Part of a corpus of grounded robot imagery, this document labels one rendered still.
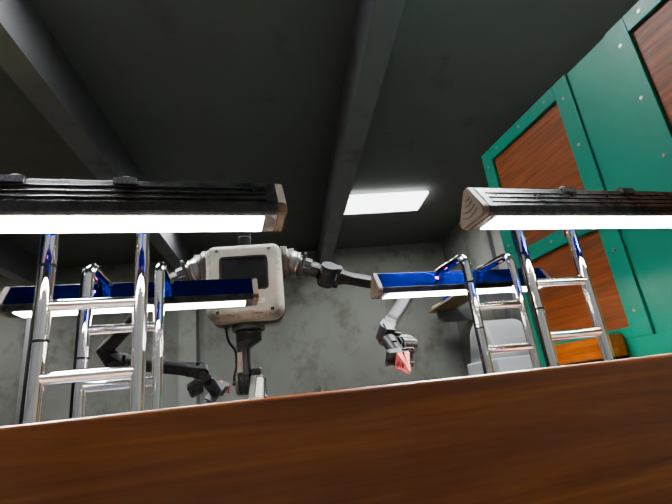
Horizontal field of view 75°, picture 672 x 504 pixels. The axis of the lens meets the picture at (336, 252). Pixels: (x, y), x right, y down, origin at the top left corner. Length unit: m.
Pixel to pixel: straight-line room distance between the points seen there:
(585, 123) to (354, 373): 6.86
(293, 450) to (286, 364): 7.74
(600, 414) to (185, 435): 0.33
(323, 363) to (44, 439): 7.79
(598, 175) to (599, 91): 0.28
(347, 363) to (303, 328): 1.02
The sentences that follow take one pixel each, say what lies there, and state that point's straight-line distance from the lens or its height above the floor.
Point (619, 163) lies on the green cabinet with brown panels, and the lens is 1.68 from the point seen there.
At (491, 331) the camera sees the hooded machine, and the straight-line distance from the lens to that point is 5.55.
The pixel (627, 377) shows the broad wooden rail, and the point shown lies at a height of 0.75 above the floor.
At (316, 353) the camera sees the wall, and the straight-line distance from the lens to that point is 8.09.
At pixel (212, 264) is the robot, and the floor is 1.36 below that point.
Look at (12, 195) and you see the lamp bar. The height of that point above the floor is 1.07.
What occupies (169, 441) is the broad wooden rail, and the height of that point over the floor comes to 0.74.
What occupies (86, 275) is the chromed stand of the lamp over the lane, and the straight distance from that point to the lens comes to 1.13.
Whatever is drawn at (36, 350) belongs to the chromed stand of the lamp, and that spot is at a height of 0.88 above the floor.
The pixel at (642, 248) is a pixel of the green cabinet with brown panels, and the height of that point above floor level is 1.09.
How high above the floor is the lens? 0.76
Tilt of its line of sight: 19 degrees up
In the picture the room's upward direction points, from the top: 7 degrees counter-clockwise
